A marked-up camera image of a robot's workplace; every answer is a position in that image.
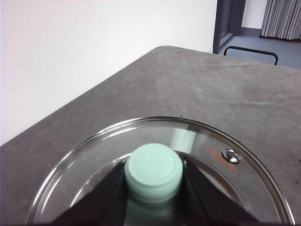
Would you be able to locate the grey striped curtain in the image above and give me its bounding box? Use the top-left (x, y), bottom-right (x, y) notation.
top-left (259, 0), bottom-right (301, 40)

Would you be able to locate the glass lid with green knob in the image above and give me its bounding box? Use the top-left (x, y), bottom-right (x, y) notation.
top-left (25, 116), bottom-right (296, 226)

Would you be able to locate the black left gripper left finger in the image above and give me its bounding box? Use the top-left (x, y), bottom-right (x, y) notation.
top-left (53, 163), bottom-right (129, 226)

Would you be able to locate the black metal tube frame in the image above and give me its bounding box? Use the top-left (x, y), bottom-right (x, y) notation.
top-left (223, 45), bottom-right (279, 66)

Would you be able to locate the dark grey door frame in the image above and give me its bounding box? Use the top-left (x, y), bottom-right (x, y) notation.
top-left (213, 0), bottom-right (247, 55)

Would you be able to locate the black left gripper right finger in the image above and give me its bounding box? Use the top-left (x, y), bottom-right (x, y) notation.
top-left (181, 159), bottom-right (263, 226)

